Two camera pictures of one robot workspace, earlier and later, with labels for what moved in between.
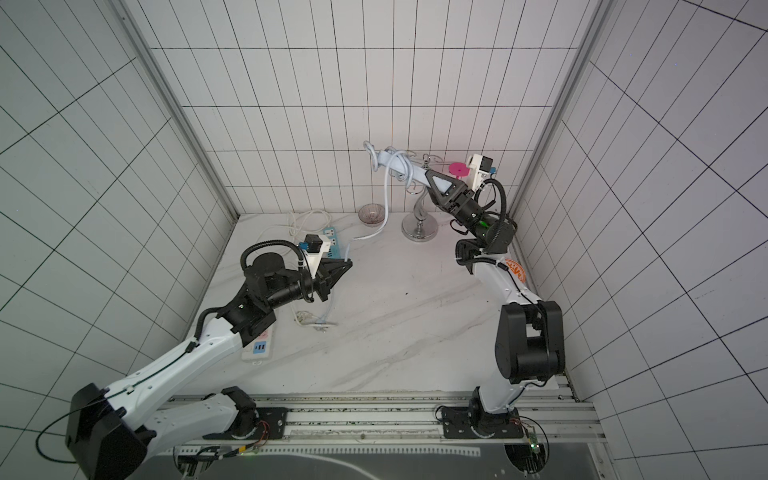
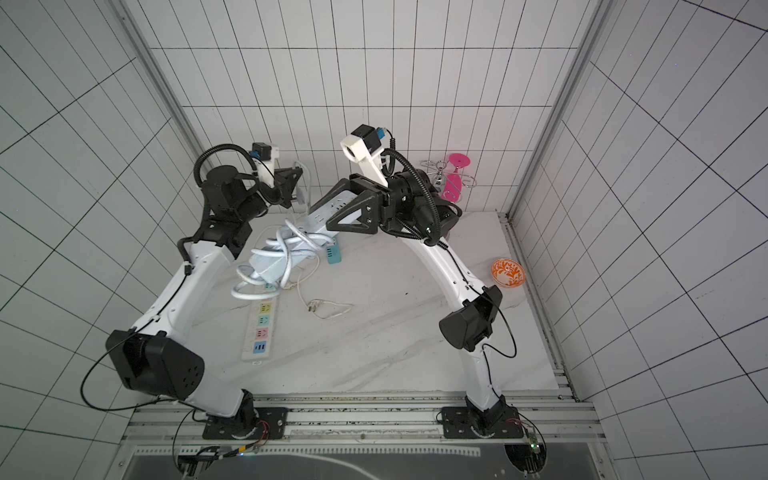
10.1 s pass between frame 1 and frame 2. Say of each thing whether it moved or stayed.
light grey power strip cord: moved
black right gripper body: moved
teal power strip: stayed
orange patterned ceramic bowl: stayed
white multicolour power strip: stayed
